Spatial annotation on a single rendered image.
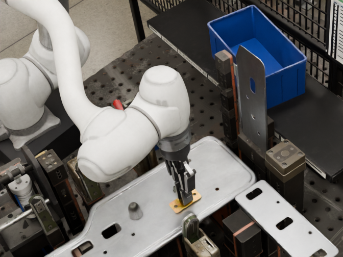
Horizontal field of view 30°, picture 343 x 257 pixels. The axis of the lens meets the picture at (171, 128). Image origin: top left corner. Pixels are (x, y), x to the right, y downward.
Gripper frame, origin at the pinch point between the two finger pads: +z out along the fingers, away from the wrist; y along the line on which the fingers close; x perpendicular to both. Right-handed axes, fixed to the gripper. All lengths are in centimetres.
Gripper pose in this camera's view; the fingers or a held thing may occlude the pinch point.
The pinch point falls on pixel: (184, 190)
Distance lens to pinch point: 166.7
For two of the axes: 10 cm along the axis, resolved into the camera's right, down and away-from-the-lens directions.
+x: 8.2, -4.9, 3.0
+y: 5.6, 5.5, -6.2
